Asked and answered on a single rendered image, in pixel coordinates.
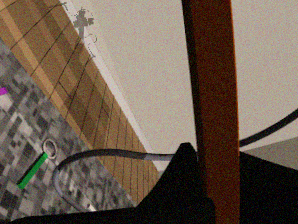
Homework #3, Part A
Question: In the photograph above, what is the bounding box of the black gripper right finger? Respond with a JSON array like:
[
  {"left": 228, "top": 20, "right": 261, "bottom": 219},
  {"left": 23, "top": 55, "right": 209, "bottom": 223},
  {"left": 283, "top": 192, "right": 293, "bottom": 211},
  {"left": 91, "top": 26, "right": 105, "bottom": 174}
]
[{"left": 238, "top": 151, "right": 298, "bottom": 224}]

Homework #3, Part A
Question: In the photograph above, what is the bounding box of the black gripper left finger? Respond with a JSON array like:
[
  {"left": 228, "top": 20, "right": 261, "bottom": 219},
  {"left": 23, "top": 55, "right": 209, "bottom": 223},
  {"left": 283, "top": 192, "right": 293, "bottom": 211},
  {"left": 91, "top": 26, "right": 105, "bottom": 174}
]
[{"left": 8, "top": 143, "right": 216, "bottom": 224}]

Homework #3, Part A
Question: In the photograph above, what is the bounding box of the orange handle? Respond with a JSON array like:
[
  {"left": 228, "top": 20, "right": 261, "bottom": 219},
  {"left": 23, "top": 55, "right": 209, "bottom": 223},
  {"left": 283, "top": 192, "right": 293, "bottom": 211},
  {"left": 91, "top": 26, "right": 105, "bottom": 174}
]
[{"left": 181, "top": 0, "right": 241, "bottom": 224}]

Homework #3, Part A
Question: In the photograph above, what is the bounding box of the grey ring with purple handle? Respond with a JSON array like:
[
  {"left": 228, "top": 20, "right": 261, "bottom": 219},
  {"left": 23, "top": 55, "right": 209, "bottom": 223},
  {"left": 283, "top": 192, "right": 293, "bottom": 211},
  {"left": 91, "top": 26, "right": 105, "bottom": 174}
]
[{"left": 0, "top": 88, "right": 8, "bottom": 95}]

